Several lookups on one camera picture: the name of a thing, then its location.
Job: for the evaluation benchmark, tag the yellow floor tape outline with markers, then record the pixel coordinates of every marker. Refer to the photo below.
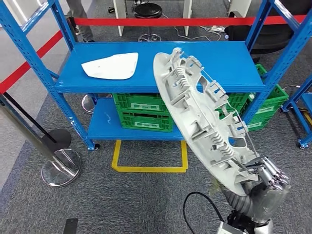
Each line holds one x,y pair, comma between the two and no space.
308,118

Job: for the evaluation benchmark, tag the chrome stanchion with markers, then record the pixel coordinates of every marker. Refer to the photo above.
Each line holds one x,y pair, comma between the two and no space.
60,168

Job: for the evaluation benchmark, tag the black office chair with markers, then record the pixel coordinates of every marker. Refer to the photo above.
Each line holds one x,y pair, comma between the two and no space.
268,35

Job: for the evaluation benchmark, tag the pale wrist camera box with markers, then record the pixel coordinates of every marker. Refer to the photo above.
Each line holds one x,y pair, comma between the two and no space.
227,229

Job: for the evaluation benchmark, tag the grey plastic wheel cover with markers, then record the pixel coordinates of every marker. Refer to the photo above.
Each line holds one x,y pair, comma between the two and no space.
171,97

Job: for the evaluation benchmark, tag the red barrier belt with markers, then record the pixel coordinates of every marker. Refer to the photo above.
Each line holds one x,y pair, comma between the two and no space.
158,21
24,68

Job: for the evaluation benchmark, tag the green plastic crate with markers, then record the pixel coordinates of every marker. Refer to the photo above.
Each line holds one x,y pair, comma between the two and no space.
261,121
237,98
136,101
220,113
146,122
270,93

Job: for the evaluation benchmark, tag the person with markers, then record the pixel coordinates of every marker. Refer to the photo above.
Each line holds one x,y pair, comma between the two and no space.
82,19

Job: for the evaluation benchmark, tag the white curved panel part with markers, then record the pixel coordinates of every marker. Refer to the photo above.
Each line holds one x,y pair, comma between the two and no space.
109,66

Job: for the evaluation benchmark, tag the black-topped stanchion post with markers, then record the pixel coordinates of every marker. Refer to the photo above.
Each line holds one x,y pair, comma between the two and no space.
88,103

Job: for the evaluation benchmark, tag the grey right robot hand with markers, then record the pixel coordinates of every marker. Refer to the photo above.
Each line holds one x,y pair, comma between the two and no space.
273,200

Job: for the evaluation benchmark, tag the black stanchion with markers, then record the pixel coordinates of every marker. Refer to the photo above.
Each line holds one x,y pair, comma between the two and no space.
57,139

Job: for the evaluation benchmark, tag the blue metal shelf rack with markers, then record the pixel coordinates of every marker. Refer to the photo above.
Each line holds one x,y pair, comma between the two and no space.
296,97
231,58

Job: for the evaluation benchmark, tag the black round stool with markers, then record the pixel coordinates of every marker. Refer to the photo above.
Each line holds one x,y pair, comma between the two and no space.
147,10

